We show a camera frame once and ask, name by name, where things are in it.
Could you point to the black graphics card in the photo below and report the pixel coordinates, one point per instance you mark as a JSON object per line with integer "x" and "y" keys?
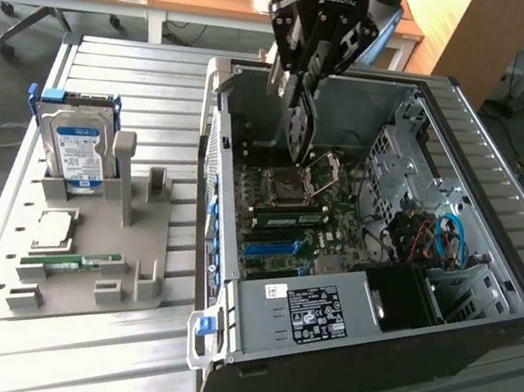
{"x": 299, "y": 126}

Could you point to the wooden cabinet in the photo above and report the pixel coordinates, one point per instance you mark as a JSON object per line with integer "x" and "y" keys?
{"x": 472, "y": 40}

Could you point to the metal socket cover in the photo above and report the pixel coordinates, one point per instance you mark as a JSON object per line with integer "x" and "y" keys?
{"x": 324, "y": 174}

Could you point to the perforated metal drive cage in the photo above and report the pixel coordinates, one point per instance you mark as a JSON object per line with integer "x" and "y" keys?
{"x": 397, "y": 179}

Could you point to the CPU socket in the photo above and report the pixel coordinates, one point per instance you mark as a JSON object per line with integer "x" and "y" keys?
{"x": 284, "y": 187}

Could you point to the RAM stick with label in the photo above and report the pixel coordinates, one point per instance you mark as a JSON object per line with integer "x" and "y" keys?
{"x": 288, "y": 220}

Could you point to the blue card latch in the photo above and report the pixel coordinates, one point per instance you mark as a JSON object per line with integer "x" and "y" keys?
{"x": 212, "y": 206}

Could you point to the green motherboard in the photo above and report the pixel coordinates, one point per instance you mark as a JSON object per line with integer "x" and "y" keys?
{"x": 334, "y": 249}

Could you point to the black long expansion slot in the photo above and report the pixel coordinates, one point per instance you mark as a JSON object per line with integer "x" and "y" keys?
{"x": 267, "y": 237}

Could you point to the blue expansion slot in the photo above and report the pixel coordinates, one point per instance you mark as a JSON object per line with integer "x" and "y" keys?
{"x": 273, "y": 250}

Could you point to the hard disk with blue caddy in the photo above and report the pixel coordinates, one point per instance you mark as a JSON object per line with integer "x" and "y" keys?
{"x": 75, "y": 148}

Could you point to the grey desk leg with castor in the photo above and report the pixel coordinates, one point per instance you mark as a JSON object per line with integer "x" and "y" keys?
{"x": 39, "y": 22}

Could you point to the metal disk bay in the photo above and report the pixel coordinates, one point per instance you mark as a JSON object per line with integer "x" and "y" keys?
{"x": 468, "y": 293}

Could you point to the grey parts rack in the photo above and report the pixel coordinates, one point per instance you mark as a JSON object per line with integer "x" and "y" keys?
{"x": 97, "y": 238}

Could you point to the grey power supply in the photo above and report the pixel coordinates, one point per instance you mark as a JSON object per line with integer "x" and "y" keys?
{"x": 265, "y": 321}

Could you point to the silver CPU chip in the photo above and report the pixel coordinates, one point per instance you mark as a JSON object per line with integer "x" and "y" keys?
{"x": 52, "y": 232}

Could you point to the blue release latch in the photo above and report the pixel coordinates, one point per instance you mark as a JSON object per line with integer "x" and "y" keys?
{"x": 204, "y": 326}

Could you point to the green RAM stick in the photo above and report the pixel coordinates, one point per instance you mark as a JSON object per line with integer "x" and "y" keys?
{"x": 78, "y": 261}

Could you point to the black open PC case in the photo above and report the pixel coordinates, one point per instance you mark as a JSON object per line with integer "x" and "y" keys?
{"x": 359, "y": 391}

